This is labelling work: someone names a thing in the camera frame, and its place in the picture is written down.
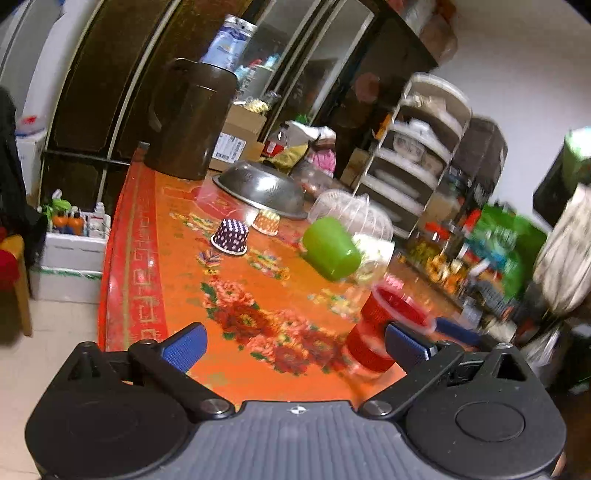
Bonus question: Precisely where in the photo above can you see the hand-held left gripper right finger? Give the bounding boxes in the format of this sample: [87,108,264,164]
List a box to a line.
[359,322,528,419]

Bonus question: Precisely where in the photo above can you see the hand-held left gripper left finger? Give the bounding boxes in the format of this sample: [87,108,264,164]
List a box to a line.
[68,322,236,421]

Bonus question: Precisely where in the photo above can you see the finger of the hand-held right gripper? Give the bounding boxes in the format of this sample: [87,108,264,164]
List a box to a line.
[434,316,483,346]

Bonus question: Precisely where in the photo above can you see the red plastic cup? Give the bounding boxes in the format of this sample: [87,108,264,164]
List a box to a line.
[344,281,438,374]

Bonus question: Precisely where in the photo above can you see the green plastic cup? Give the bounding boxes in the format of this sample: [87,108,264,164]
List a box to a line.
[302,217,363,281]

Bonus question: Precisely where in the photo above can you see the purple polka dot cup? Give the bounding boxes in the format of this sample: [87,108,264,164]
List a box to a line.
[211,218,249,256]

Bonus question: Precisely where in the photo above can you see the orange patterned cup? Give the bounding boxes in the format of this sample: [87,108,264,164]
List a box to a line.
[252,209,281,236]

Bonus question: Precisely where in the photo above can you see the green printed bag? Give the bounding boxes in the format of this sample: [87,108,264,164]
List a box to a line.
[466,203,548,301]

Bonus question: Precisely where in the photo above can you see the white patterned sack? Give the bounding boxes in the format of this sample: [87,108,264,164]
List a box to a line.
[532,182,591,317]

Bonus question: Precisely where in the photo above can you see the white foam box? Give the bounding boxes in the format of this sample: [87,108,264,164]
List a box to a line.
[28,213,112,304]

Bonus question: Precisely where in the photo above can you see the clear plastic mesh cover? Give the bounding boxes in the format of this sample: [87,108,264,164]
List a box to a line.
[307,189,396,245]

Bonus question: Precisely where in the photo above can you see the metal bowl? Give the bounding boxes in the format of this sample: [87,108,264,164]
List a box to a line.
[212,160,309,220]

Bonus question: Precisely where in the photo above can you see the black appliance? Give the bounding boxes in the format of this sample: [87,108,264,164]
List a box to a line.
[450,117,509,204]

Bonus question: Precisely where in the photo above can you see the yellow wooden chair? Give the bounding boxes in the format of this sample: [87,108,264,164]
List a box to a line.
[0,226,34,337]

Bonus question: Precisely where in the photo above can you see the white tiered dish rack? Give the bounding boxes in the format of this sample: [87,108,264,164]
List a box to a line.
[353,73,472,238]

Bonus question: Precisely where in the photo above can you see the pink cloth item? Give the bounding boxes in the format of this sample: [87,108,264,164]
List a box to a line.
[311,148,337,176]

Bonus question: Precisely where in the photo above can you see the cardboard box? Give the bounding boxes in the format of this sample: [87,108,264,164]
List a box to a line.
[209,102,269,172]

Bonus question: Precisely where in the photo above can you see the dark brown jug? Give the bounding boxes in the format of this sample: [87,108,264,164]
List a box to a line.
[143,58,239,181]

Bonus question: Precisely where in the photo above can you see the black cloth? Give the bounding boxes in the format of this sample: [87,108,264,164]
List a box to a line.
[0,87,48,268]

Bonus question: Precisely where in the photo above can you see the dark wooden cabinet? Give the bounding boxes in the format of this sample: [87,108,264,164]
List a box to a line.
[39,0,439,217]

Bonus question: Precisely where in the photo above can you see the blue and white bag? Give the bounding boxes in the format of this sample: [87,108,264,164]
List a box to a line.
[199,14,258,72]

